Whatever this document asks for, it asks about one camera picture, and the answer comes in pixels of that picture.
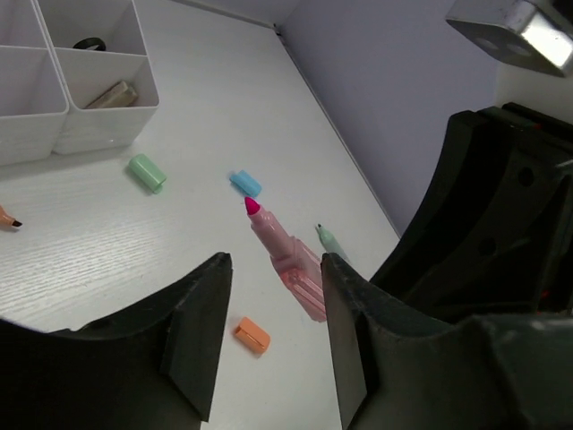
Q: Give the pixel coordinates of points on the black handled scissors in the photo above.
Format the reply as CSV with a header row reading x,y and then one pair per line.
x,y
92,43

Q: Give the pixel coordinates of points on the white organizer box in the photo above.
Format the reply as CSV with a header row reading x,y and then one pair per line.
x,y
87,74
33,104

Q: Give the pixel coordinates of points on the white left organizer box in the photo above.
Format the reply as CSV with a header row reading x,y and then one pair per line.
x,y
33,104

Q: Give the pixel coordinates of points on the orange tip clear highlighter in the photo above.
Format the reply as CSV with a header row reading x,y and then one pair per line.
x,y
7,221

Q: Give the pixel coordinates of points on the green highlighter pen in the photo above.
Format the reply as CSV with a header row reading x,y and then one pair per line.
x,y
329,242

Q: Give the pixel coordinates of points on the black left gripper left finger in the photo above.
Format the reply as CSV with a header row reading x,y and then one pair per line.
x,y
151,365

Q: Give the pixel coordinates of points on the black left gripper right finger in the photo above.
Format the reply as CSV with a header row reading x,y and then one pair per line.
x,y
397,368

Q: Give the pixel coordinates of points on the orange highlighter cap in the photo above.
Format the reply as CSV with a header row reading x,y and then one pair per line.
x,y
252,336

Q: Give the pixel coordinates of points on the green highlighter cap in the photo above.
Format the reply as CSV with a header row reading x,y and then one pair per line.
x,y
147,172

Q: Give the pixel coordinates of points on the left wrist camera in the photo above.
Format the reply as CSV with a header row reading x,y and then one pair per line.
x,y
533,35

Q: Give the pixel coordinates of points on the pink highlighter pen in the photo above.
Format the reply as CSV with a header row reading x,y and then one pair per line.
x,y
298,267

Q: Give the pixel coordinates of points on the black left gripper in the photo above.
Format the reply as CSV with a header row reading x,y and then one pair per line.
x,y
493,234

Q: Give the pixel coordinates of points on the blue highlighter cap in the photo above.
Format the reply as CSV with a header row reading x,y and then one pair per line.
x,y
245,184

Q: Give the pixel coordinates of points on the grey eraser block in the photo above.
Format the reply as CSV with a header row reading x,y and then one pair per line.
x,y
121,95

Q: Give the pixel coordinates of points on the white right organizer box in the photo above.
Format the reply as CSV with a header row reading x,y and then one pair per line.
x,y
87,74

